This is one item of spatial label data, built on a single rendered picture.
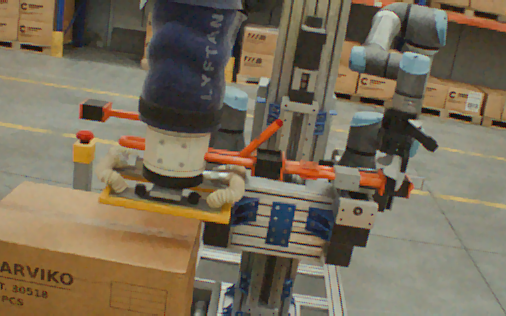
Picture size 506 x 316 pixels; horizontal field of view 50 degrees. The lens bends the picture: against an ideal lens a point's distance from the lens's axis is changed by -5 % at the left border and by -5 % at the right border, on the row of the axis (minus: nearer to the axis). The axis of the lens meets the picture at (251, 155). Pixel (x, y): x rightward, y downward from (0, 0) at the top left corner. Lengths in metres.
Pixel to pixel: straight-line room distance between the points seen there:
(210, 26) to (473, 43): 9.28
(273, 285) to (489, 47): 8.64
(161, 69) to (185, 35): 0.11
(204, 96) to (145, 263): 0.45
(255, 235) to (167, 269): 0.76
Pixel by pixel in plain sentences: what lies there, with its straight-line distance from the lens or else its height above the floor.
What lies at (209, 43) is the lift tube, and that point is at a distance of 1.39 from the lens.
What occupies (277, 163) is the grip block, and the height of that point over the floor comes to 1.23.
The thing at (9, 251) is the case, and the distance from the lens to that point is 1.59.
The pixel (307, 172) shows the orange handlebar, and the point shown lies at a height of 1.21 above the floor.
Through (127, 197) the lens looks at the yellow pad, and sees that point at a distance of 1.48.
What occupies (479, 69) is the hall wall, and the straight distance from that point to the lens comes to 10.61.
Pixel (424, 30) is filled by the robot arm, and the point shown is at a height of 1.60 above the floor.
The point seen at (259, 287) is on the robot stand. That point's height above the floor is 0.45.
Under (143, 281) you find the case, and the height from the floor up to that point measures 0.90.
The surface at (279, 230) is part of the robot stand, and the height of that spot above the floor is 0.79.
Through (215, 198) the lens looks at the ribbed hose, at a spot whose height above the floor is 1.13.
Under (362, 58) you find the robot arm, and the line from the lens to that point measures 1.61.
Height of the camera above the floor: 1.70
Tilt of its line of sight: 18 degrees down
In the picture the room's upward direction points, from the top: 9 degrees clockwise
